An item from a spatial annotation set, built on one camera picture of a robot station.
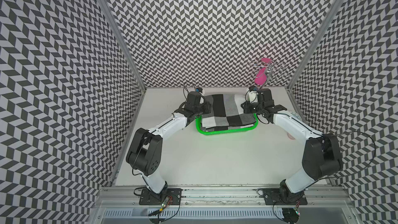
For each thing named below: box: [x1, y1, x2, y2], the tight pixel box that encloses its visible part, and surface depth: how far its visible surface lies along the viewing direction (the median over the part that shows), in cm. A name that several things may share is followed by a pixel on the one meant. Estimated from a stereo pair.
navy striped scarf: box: [200, 117, 257, 132], surface depth 87 cm
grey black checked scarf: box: [201, 93, 257, 132], surface depth 89 cm
